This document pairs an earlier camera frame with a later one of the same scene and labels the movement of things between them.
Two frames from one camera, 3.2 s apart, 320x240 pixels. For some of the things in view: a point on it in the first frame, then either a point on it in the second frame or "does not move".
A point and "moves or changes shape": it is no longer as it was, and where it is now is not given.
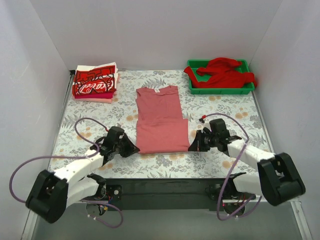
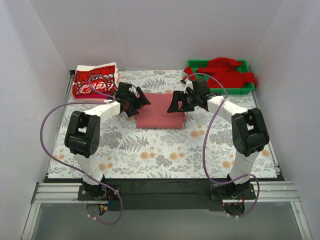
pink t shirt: x=160 y=128 moves or changes shape
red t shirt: x=222 y=72 does not move
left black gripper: x=124 y=147 -> x=135 y=101
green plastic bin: x=195 y=64 does not move
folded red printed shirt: x=98 y=80 does not move
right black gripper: x=203 y=140 -> x=180 y=100
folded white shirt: x=91 y=67 does not move
